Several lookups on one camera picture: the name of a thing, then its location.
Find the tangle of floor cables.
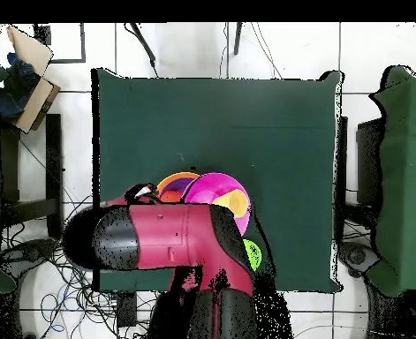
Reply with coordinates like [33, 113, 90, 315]
[0, 193, 159, 339]

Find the purple plastic bowl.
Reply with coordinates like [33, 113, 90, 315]
[161, 177, 196, 199]

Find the pale yellow plastic cup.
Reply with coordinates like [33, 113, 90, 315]
[211, 188, 250, 220]

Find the red plastic cup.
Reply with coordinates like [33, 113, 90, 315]
[159, 189, 182, 204]

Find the pink plastic bowl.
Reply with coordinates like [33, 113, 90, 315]
[183, 171, 253, 238]

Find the dark green tablecloth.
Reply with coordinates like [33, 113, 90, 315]
[91, 67, 344, 293]

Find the black metal frame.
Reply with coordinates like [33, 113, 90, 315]
[33, 22, 87, 64]

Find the black tripod leg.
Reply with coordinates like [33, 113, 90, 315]
[232, 22, 245, 57]
[124, 22, 160, 79]

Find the black stool frame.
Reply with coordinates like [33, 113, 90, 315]
[0, 112, 64, 239]

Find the dark blue cloth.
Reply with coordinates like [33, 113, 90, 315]
[0, 52, 41, 123]

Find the black chair base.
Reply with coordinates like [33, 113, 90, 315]
[337, 241, 382, 278]
[0, 237, 58, 280]

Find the cardboard box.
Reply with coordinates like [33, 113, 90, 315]
[5, 25, 62, 135]

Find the black power adapter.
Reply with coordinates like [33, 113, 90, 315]
[116, 291, 139, 328]

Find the small green plastic bowl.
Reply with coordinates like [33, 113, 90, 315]
[242, 238, 264, 272]

